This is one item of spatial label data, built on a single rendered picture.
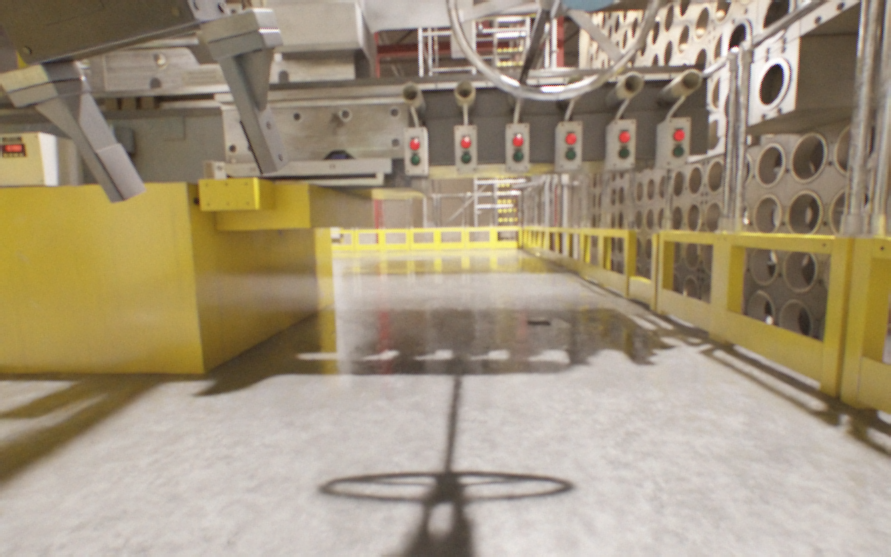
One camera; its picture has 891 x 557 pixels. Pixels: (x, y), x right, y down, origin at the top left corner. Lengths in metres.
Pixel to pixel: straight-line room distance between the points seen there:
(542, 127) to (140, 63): 1.59
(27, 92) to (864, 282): 1.41
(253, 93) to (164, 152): 1.72
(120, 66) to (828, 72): 2.85
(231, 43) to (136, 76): 1.91
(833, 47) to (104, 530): 2.70
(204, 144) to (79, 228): 0.54
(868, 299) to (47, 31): 1.40
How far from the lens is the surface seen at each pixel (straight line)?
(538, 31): 1.09
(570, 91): 0.89
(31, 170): 2.20
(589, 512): 0.78
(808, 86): 2.45
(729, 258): 1.78
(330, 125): 1.74
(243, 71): 0.36
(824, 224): 2.81
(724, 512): 0.86
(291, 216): 1.50
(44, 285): 1.84
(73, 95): 0.44
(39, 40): 0.42
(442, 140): 1.62
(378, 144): 1.68
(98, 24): 0.39
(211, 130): 1.97
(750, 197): 3.30
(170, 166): 2.05
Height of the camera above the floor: 0.44
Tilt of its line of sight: 7 degrees down
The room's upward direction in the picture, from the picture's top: 1 degrees counter-clockwise
